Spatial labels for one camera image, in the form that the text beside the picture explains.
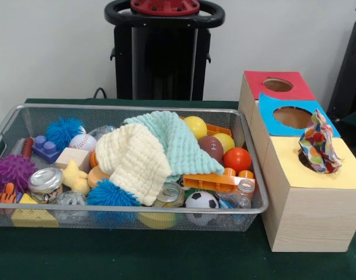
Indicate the cream knitted cloth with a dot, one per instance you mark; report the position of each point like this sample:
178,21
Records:
131,157

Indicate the metal mesh bin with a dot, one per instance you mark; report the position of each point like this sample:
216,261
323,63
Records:
224,216

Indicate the large yellow ball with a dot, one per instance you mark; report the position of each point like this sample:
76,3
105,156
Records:
198,126

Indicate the dark green tablecloth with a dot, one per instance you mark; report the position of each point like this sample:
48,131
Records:
137,256

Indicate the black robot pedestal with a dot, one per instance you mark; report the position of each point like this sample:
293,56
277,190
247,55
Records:
163,58

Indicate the blue spiky ball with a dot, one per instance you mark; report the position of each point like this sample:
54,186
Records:
62,132
108,195

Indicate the wooden box with three holes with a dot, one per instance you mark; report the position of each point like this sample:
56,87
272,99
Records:
306,221

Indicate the orange ball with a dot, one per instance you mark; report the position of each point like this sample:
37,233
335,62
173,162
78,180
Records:
237,160

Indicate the brown toy football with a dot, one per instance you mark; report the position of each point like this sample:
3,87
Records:
210,147

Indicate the purple spiky ball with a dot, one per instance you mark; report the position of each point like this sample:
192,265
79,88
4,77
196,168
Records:
11,172

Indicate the white cloth with colourful spots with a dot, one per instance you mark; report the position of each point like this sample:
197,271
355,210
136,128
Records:
319,143

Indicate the orange toy building brick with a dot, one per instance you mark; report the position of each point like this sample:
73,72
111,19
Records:
207,182

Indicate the small soccer ball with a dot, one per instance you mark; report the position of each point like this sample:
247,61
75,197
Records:
201,199

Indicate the mint green knitted cloth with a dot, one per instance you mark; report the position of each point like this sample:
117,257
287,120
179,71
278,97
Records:
181,137

